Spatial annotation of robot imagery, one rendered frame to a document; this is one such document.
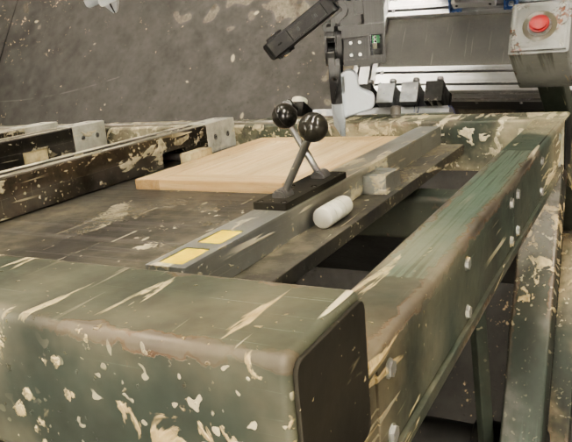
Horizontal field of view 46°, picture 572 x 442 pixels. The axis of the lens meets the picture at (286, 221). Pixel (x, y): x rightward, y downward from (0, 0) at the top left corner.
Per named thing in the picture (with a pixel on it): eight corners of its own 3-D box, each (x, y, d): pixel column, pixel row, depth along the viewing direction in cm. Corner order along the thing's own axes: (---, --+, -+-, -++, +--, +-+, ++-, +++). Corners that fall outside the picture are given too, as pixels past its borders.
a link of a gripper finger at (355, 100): (376, 137, 94) (373, 68, 91) (333, 139, 95) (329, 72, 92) (376, 133, 97) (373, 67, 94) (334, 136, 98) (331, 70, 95)
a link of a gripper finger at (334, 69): (341, 104, 92) (338, 37, 90) (330, 105, 92) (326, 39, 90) (343, 101, 96) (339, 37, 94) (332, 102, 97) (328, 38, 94)
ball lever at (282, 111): (339, 174, 101) (293, 96, 101) (329, 179, 98) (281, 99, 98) (320, 186, 103) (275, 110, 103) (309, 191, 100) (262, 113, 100)
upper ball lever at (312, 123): (297, 206, 92) (338, 118, 86) (284, 213, 89) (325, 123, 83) (275, 191, 93) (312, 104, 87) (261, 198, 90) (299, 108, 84)
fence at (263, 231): (441, 144, 149) (440, 125, 148) (189, 305, 68) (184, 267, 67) (418, 144, 151) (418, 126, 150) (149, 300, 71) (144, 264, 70)
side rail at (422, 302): (563, 172, 139) (564, 118, 136) (375, 510, 46) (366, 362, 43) (532, 172, 142) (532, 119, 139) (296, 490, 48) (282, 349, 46)
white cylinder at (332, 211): (332, 230, 91) (354, 214, 97) (331, 208, 90) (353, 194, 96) (312, 228, 92) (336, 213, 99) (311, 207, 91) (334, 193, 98)
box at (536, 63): (578, 39, 155) (573, -4, 139) (575, 88, 152) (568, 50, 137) (524, 43, 160) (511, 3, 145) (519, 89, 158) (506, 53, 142)
